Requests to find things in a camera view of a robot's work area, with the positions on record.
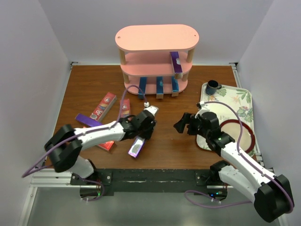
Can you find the red toothpaste box lower left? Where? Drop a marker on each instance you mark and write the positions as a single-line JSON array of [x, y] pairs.
[[107, 146]]

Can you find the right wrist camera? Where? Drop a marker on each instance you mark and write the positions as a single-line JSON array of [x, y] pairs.
[[202, 108]]

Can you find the pink three-tier shelf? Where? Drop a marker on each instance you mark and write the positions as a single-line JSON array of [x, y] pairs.
[[144, 51]]

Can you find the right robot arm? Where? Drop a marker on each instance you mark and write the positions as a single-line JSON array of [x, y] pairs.
[[270, 195]]

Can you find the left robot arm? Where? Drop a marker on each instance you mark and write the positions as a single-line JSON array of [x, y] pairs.
[[64, 147]]

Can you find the purple toothpaste box with label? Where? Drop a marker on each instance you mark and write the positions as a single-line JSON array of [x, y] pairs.
[[136, 147]]

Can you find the blue toothpaste box with label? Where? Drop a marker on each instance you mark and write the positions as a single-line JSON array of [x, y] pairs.
[[142, 87]]

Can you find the floral serving tray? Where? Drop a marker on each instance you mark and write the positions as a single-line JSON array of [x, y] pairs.
[[239, 99]]

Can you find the dark blue mug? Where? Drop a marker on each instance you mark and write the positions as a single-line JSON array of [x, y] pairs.
[[212, 86]]

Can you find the red rimmed plate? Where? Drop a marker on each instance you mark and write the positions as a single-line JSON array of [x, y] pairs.
[[247, 142]]

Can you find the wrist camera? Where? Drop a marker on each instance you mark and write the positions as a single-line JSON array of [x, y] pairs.
[[202, 108], [150, 108]]

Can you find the red toothpaste box middle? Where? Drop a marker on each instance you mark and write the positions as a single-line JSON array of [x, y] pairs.
[[125, 107]]

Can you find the red toothpaste box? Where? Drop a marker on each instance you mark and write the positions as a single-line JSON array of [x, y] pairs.
[[107, 146], [103, 107], [125, 107]]

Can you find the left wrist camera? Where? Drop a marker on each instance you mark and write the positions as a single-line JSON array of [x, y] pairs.
[[150, 108]]

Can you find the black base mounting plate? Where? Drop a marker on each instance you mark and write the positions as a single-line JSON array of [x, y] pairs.
[[159, 181]]

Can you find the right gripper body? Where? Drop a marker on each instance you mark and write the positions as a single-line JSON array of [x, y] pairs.
[[195, 125]]

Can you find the red toothpaste box upper left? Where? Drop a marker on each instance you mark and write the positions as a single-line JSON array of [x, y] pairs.
[[103, 107]]

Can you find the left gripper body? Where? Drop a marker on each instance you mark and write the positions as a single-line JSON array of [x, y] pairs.
[[146, 132]]

